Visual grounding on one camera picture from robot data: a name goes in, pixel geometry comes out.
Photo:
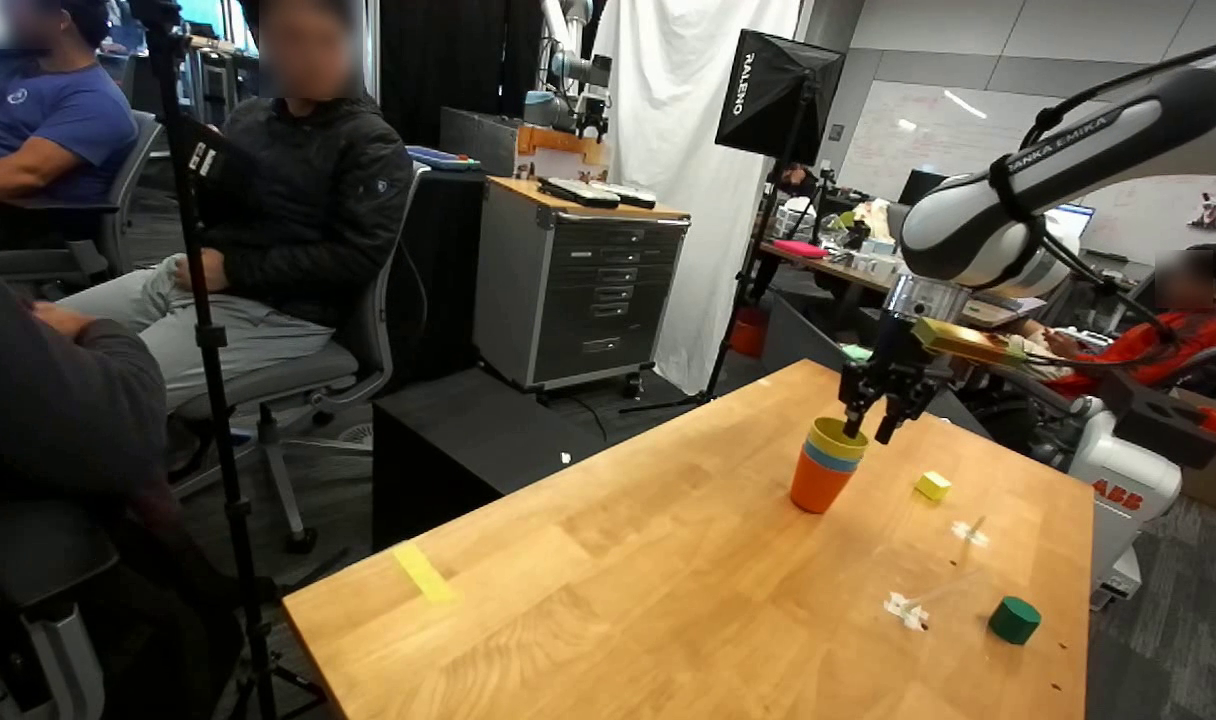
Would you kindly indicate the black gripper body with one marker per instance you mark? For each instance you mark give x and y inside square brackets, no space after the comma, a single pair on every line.
[901,363]

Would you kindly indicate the white ABB robot base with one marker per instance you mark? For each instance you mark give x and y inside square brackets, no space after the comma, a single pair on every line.
[1130,481]

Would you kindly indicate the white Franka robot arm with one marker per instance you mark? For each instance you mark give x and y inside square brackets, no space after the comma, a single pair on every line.
[1035,185]

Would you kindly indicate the orange plastic cup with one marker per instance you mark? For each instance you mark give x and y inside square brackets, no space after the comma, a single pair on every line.
[816,488]

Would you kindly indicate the yellow cube block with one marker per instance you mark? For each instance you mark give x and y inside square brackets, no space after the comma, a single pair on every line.
[933,488]

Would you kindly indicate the cluttered wooden desk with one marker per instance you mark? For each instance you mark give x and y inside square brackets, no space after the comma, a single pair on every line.
[835,274]

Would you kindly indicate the red floor container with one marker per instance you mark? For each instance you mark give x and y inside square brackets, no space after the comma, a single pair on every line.
[751,332]

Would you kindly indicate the clear plastic stick piece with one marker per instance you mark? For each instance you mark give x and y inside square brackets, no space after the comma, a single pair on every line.
[968,537]

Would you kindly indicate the black light stand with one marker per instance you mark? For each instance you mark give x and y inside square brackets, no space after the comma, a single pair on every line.
[751,266]

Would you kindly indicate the white plastic jack piece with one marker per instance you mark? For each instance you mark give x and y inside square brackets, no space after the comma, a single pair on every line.
[907,614]

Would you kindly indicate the green cylinder block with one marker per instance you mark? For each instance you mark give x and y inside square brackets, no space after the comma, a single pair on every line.
[1015,622]

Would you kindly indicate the person in red shirt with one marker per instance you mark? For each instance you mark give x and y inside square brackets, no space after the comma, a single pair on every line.
[1160,350]

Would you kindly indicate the black softbox light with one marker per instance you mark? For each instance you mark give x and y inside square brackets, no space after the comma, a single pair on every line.
[776,98]

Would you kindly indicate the grey drawer cabinet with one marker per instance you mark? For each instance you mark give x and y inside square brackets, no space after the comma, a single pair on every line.
[575,294]

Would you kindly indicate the black flat keyboard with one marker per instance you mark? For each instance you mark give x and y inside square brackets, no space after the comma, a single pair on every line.
[633,196]
[577,188]

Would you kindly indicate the white hanging curtain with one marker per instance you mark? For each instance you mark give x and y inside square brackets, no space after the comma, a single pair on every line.
[674,144]

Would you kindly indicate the orange cardboard box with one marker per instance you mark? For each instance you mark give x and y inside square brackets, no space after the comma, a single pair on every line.
[553,151]

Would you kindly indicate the yellow tape strip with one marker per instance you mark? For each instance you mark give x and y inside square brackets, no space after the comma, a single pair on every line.
[425,579]

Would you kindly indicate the grey mesh office chair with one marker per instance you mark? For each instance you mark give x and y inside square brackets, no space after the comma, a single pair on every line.
[370,332]
[131,202]
[29,574]

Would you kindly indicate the person in black jacket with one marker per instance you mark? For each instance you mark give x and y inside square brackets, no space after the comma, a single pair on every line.
[311,202]

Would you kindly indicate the black tripod stand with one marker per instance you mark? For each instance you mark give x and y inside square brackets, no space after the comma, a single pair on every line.
[211,332]

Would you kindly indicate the person in yellow dark sweater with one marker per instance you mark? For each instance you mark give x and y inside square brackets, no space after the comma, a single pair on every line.
[62,403]

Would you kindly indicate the person in blue shirt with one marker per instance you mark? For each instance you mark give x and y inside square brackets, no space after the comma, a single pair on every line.
[51,113]

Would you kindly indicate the tan wrist camera mount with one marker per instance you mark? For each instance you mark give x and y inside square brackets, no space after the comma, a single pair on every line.
[983,343]

